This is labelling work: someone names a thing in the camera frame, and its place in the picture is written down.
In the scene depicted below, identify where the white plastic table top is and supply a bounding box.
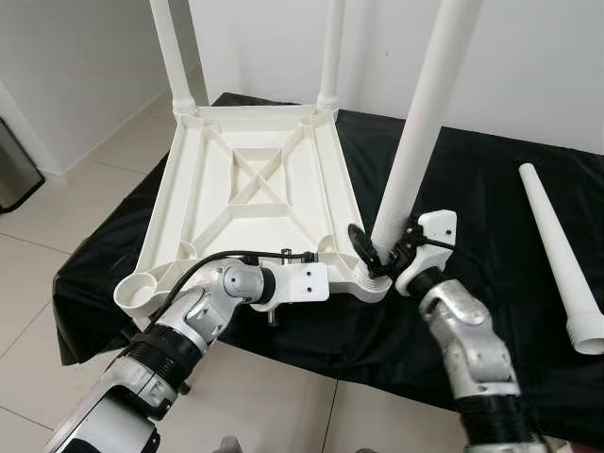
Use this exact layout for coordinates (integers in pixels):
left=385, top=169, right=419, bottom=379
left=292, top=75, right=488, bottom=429
left=112, top=102, right=394, bottom=318

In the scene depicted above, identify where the black table cloth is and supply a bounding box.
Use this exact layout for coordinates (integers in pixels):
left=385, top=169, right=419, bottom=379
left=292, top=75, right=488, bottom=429
left=52, top=92, right=604, bottom=445

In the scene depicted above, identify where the steel pedal trash bin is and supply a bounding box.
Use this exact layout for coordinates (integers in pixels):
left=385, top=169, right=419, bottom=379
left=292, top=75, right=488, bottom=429
left=0, top=118, right=47, bottom=214

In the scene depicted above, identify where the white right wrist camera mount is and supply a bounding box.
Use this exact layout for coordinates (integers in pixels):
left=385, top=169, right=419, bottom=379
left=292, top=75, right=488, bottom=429
left=394, top=209, right=460, bottom=296

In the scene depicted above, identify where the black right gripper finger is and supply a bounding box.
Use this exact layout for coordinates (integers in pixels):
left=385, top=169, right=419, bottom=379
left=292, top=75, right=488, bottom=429
left=346, top=223, right=389, bottom=278

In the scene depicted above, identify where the white plastic table leg tube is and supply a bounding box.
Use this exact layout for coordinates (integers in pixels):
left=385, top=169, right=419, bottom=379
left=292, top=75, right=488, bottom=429
left=518, top=162, right=604, bottom=358
left=317, top=0, right=346, bottom=113
left=369, top=0, right=485, bottom=257
left=148, top=0, right=198, bottom=115

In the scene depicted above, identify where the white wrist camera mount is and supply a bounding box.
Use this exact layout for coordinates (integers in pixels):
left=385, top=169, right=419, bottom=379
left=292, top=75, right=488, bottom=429
left=394, top=209, right=460, bottom=296
left=263, top=259, right=332, bottom=306

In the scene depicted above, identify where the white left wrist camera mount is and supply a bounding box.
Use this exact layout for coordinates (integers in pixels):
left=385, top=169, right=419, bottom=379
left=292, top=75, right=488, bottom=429
left=263, top=259, right=332, bottom=306

